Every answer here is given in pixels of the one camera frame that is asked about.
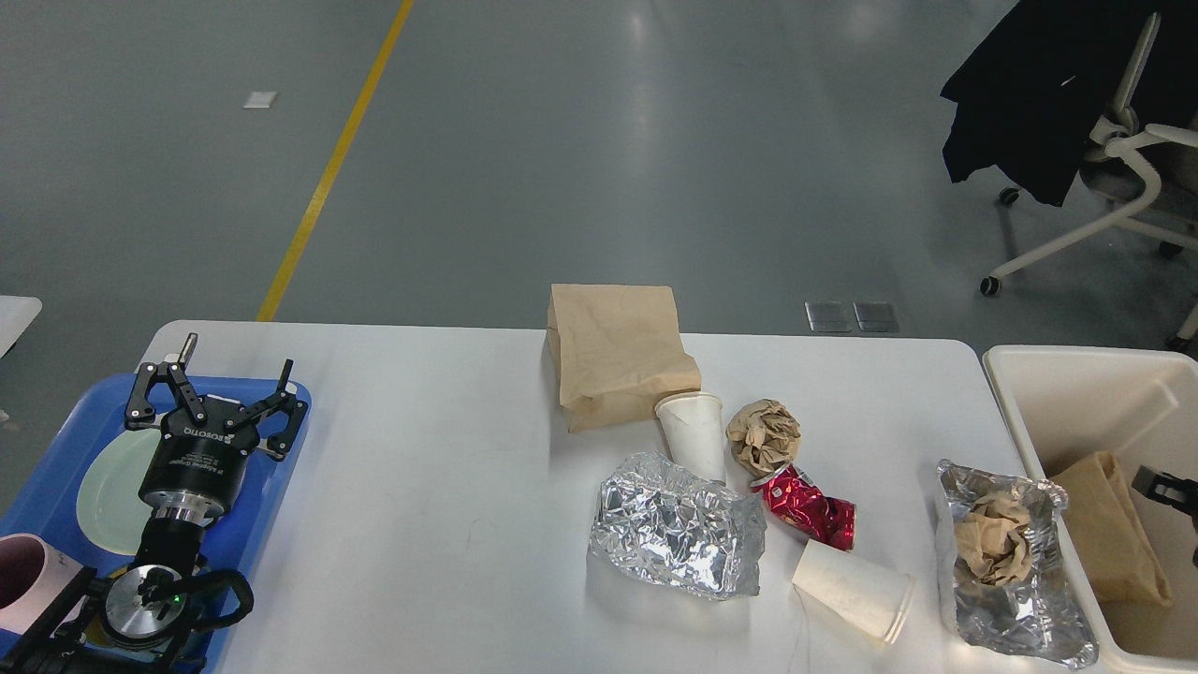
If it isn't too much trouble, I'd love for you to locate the brown paper bag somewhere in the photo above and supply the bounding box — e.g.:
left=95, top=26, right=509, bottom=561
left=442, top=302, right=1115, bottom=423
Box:
left=1051, top=451, right=1174, bottom=608
left=547, top=285, right=702, bottom=432

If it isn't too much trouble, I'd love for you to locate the beige plastic bin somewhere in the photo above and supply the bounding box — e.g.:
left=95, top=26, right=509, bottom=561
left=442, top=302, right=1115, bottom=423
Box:
left=984, top=345, right=1197, bottom=673

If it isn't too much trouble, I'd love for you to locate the crumpled aluminium foil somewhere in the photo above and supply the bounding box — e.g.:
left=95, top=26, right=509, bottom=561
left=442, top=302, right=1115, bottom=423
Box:
left=588, top=453, right=767, bottom=601

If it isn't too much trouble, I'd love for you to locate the pink mug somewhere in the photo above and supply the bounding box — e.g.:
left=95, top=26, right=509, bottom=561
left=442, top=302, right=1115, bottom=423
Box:
left=1, top=533, right=81, bottom=634

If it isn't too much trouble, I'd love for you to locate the upright white paper cup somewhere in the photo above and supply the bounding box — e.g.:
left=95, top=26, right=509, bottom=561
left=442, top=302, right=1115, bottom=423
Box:
left=654, top=391, right=726, bottom=485

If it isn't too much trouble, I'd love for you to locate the white office chair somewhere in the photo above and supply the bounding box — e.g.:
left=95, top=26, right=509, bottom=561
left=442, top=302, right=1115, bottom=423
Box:
left=979, top=12, right=1197, bottom=296

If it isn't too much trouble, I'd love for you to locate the crumpled brown paper ball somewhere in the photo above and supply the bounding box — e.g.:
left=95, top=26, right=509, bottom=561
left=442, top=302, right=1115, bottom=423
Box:
left=724, top=400, right=801, bottom=478

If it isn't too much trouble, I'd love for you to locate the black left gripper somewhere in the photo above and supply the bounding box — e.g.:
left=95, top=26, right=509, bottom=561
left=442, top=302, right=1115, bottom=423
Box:
left=125, top=335, right=309, bottom=521

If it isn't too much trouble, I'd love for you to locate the green plate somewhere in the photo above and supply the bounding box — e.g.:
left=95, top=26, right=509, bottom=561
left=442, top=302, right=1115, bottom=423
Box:
left=75, top=429, right=161, bottom=555

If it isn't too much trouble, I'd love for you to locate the lying white paper cup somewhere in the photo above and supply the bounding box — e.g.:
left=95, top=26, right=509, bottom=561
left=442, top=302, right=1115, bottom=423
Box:
left=792, top=540, right=916, bottom=645

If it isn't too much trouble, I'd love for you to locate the crushed red can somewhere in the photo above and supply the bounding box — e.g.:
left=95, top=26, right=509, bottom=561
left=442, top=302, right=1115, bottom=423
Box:
left=749, top=463, right=857, bottom=551

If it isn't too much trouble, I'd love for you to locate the dark teal mug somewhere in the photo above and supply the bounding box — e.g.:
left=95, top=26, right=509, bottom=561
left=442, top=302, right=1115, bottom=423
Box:
left=84, top=615, right=207, bottom=668

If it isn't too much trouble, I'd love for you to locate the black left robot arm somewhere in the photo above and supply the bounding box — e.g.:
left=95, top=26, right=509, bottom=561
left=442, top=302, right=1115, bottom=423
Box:
left=4, top=333, right=311, bottom=673

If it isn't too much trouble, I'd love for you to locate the foil with brown paper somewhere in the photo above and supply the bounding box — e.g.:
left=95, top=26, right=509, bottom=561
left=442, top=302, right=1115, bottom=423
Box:
left=936, top=459, right=1099, bottom=670

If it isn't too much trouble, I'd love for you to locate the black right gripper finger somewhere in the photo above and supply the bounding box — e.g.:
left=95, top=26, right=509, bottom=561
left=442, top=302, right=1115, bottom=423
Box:
left=1132, top=464, right=1197, bottom=516

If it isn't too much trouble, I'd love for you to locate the white side table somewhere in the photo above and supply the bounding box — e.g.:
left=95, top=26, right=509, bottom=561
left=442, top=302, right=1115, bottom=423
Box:
left=0, top=295, right=43, bottom=357

